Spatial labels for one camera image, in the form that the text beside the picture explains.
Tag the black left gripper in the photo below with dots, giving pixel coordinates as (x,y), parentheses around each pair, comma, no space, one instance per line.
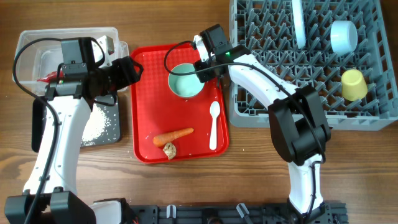
(127,74)

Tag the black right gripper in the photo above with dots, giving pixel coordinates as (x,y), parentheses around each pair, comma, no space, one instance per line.
(203,72)

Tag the green bowl with rice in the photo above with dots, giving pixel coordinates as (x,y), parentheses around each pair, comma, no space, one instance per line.
(186,86)

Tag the white plastic spoon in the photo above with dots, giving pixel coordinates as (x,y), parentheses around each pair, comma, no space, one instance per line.
(215,112)

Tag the red snack wrapper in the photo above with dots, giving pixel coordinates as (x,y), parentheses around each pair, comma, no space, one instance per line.
(51,77)

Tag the orange carrot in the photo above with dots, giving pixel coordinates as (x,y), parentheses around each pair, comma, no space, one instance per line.
(163,139)

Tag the beige food lump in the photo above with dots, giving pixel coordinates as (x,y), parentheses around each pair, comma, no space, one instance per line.
(170,150)

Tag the light blue plate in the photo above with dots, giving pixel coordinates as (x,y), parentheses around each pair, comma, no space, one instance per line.
(298,17)

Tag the light blue bowl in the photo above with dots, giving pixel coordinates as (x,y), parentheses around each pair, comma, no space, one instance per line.
(343,37)

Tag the yellow plastic cup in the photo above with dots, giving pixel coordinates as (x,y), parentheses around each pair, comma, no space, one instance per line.
(354,86)

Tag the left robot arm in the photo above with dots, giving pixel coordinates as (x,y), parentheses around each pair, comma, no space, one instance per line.
(49,195)

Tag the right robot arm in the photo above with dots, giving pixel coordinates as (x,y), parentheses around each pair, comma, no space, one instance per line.
(299,128)

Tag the black waste bin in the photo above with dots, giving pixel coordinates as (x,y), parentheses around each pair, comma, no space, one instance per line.
(39,120)

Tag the grey dishwasher rack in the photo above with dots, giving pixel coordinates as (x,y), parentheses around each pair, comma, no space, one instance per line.
(266,28)

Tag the white rice pile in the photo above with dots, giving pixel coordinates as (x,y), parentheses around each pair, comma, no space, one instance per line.
(103,126)

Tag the clear plastic bin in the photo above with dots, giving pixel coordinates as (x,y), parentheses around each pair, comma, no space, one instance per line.
(42,58)

